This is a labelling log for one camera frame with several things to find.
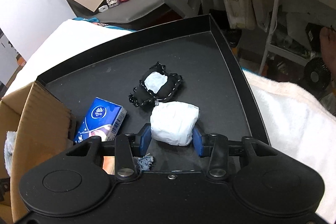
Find grey patterned cloth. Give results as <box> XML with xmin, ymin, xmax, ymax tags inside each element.
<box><xmin>135</xmin><ymin>155</ymin><xmax>154</xmax><ymax>172</ymax></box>

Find black shallow tray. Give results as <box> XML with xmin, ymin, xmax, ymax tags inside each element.
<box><xmin>35</xmin><ymin>13</ymin><xmax>271</xmax><ymax>175</ymax></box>

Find white soft packet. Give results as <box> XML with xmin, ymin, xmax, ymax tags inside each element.
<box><xmin>150</xmin><ymin>101</ymin><xmax>199</xmax><ymax>147</ymax></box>

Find blue tissue pack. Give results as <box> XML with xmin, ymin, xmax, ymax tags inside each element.
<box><xmin>73</xmin><ymin>97</ymin><xmax>127</xmax><ymax>144</ymax></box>

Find black beaded pouch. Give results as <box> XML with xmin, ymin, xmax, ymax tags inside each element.
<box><xmin>129</xmin><ymin>62</ymin><xmax>183</xmax><ymax>107</ymax></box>

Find grey plush toy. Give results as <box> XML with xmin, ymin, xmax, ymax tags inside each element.
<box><xmin>4</xmin><ymin>131</ymin><xmax>17</xmax><ymax>176</ymax></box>

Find brown cardboard box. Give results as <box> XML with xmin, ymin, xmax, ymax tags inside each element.
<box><xmin>1</xmin><ymin>81</ymin><xmax>76</xmax><ymax>223</ymax></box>

